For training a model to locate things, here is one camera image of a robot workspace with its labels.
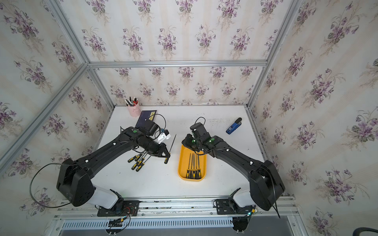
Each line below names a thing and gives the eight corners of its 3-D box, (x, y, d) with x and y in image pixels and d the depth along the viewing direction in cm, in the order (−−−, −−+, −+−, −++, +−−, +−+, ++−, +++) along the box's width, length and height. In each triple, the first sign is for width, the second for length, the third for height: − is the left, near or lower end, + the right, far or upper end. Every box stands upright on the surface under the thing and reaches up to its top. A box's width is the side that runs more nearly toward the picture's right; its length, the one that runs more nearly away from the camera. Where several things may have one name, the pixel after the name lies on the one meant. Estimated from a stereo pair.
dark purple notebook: (136, 127, 108) (136, 125, 107) (141, 112, 118) (140, 110, 117) (153, 127, 108) (152, 125, 107) (156, 112, 118) (155, 110, 117)
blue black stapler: (229, 135, 104) (230, 130, 100) (225, 132, 106) (226, 127, 102) (241, 124, 111) (243, 119, 107) (237, 121, 113) (239, 116, 108)
